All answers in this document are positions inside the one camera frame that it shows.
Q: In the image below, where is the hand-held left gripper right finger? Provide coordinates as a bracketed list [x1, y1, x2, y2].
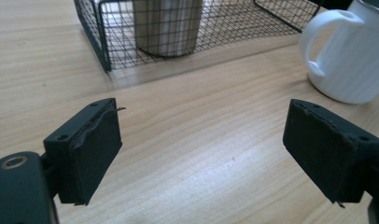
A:
[282, 98, 379, 209]

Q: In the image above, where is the white mug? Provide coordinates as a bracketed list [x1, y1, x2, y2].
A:
[298, 0, 379, 105]

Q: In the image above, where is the black wire basket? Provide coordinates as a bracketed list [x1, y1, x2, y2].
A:
[73, 0, 322, 74]

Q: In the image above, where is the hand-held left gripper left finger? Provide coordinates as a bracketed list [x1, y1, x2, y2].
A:
[42, 97, 127, 206]

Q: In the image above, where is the steel tumbler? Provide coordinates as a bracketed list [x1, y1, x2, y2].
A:
[132, 0, 204, 58]

